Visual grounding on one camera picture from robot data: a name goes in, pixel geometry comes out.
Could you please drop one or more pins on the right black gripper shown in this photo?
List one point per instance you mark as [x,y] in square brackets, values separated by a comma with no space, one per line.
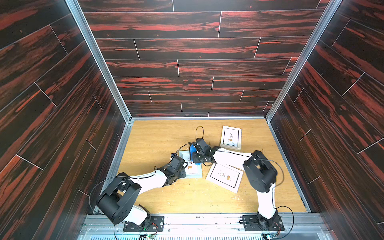
[199,157]

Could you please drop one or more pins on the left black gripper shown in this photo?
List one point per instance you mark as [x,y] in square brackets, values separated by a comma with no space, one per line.
[183,174]

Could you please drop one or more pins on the blue microfiber cloth black trim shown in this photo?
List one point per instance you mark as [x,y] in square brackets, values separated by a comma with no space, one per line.
[194,156]

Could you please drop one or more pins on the light blue picture frame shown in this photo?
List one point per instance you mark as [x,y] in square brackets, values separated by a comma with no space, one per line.
[193,171]

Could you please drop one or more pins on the cream white picture frame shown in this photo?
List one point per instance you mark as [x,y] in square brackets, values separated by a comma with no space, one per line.
[225,176]

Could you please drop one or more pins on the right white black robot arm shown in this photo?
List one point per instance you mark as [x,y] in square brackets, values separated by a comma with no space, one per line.
[261,174]

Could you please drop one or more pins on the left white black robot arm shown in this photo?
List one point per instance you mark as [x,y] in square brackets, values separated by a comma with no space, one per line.
[117,201]

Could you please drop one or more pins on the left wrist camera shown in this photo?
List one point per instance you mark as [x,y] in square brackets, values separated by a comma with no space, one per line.
[176,161]

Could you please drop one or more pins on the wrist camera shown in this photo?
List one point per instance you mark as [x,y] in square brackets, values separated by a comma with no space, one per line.
[202,144]
[176,161]

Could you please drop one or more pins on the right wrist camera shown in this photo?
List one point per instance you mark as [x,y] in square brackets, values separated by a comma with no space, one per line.
[202,144]

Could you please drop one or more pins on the white picture frame black border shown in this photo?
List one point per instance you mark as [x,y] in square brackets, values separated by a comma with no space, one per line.
[231,138]

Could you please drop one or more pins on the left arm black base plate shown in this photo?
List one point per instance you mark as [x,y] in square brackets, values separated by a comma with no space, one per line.
[152,224]

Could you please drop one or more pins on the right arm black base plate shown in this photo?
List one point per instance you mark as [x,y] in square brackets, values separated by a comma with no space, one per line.
[254,223]

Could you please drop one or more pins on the aluminium front rail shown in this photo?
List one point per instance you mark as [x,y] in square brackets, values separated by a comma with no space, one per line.
[298,226]

